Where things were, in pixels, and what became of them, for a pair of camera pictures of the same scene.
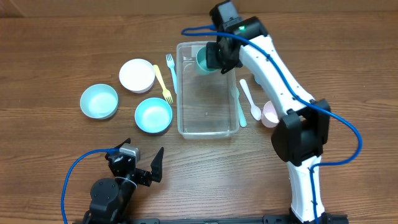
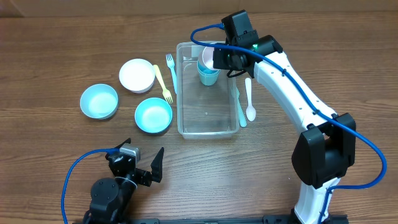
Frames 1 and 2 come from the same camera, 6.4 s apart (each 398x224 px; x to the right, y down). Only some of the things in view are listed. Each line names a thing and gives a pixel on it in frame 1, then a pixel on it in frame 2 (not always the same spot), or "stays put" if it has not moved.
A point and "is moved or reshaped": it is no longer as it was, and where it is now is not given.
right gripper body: (216, 59) stays put
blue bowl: (153, 115) stays put
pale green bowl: (99, 101) stays put
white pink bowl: (137, 76) stays put
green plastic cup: (201, 60) to (208, 77)
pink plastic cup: (269, 117) is moved or reshaped
